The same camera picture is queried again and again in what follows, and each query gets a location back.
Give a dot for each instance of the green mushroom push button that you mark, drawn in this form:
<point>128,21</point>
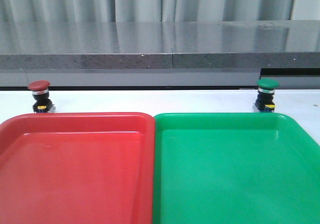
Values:
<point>264,102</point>

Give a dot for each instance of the red mushroom push button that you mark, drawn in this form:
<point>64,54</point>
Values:
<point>40,92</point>

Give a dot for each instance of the green plastic tray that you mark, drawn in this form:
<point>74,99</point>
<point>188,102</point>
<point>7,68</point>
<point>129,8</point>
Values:
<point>234,168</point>

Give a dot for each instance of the grey stone counter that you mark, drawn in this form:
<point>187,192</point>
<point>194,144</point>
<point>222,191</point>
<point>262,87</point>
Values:
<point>160,55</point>

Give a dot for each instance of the red plastic tray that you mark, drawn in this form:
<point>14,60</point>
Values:
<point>77,168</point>

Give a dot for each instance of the white pleated curtain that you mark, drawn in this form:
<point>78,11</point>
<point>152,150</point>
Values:
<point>45,11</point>

